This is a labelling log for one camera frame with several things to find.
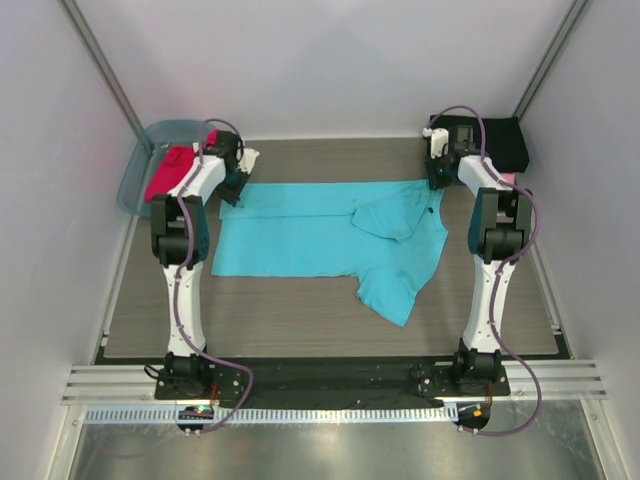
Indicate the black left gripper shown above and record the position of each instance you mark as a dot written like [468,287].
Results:
[232,197]

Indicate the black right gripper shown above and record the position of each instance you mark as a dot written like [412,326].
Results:
[436,176]

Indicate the cyan t-shirt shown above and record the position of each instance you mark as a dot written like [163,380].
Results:
[387,235]

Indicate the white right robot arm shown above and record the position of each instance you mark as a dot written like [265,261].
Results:
[499,229]

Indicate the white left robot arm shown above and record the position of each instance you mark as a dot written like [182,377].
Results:
[177,194]

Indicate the red t-shirt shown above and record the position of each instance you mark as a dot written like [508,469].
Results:
[178,164]

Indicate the folded black t-shirt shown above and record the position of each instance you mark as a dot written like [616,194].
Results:
[504,141]

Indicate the folded pink t-shirt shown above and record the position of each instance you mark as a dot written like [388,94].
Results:
[508,177]

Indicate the clear blue plastic bin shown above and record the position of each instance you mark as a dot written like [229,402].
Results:
[149,151]

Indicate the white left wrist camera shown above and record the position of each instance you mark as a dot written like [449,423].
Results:
[248,160]

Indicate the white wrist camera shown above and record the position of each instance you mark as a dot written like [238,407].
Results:
[437,140]
[248,160]

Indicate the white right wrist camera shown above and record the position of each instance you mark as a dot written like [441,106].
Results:
[437,140]

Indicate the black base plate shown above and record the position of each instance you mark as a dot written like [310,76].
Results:
[333,378]

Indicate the white slotted cable duct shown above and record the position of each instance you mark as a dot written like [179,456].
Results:
[196,415]

